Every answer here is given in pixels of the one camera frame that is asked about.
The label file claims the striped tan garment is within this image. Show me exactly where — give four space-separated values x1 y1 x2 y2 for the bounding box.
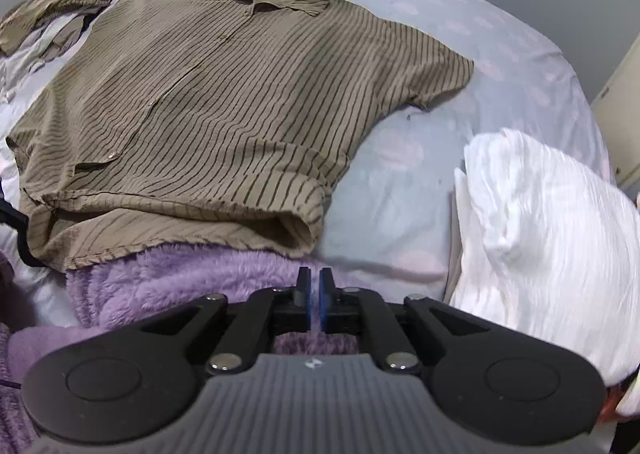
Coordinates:
0 0 115 55

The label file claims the cream door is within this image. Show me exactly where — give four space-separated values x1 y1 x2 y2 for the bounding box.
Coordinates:
590 31 640 192

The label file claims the purple fuzzy robe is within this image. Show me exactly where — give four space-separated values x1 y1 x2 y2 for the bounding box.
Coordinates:
0 241 361 454

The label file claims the white folded garment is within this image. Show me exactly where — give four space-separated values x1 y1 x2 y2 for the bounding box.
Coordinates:
447 128 640 385

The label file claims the orange cloth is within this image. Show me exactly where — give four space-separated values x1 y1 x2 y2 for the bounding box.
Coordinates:
602 369 640 422

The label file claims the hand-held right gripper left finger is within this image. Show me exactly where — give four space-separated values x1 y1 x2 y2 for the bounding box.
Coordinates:
137 268 313 377

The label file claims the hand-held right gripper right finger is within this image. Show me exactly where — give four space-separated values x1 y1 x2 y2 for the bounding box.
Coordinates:
319 268 493 376

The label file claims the tan striped shirt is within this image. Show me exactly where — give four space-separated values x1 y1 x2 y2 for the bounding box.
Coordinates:
6 0 475 271

